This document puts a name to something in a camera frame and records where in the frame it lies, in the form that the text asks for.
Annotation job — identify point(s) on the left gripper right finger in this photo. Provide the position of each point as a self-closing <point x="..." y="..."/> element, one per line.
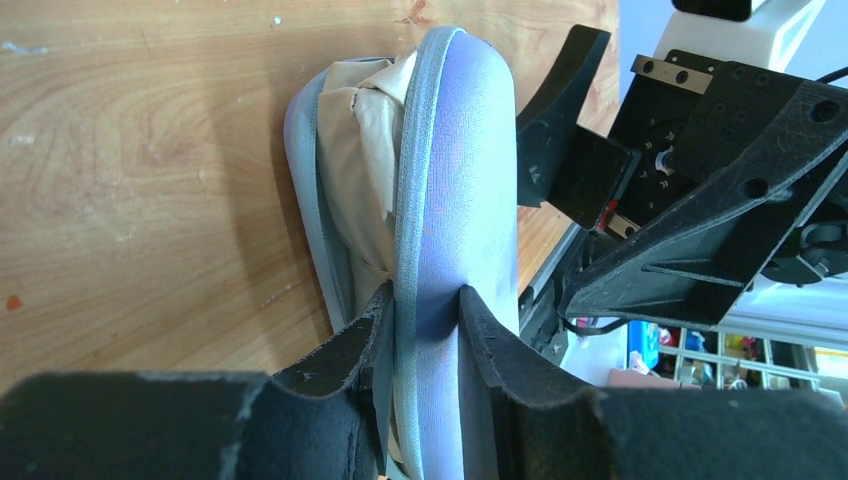
<point x="523" y="417"/>

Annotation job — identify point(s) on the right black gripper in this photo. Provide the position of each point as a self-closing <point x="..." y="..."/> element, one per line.
<point x="734" y="159"/>

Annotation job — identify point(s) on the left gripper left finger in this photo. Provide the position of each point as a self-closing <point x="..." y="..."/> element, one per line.
<point x="325" y="417"/>

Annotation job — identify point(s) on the grey glasses case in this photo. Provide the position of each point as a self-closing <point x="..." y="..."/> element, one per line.
<point x="456" y="226"/>

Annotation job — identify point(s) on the beige folding umbrella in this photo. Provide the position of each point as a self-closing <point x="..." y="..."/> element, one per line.
<point x="361" y="111"/>

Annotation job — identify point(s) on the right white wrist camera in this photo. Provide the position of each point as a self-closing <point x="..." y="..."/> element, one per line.
<point x="768" y="38"/>

